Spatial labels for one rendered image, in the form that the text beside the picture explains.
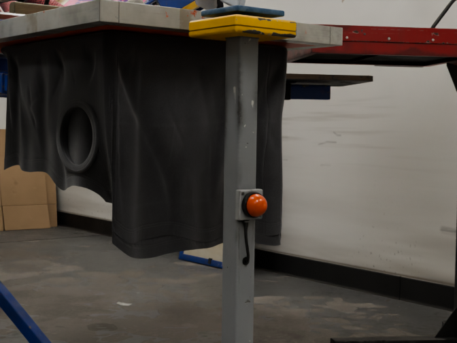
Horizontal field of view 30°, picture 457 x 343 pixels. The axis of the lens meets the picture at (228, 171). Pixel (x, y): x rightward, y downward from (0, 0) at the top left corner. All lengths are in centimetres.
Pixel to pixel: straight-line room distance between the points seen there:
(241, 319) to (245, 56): 43
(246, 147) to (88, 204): 492
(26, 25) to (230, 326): 72
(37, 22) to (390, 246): 265
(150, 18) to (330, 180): 283
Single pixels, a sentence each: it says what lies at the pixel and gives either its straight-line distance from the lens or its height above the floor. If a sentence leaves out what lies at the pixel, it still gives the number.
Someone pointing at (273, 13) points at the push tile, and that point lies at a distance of 141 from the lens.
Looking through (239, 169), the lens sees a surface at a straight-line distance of 140.
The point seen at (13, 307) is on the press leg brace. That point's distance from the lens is 282.
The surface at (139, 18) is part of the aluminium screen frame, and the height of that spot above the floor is 96.
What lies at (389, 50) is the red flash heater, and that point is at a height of 103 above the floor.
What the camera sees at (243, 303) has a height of 48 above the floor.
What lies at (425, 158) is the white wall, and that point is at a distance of 388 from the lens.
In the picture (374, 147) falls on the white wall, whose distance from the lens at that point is 407.
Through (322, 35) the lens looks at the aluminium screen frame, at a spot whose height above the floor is 97.
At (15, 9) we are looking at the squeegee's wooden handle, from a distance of 207.
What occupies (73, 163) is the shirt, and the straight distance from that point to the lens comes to 170.
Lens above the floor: 78
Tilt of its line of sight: 3 degrees down
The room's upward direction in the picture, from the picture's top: 1 degrees clockwise
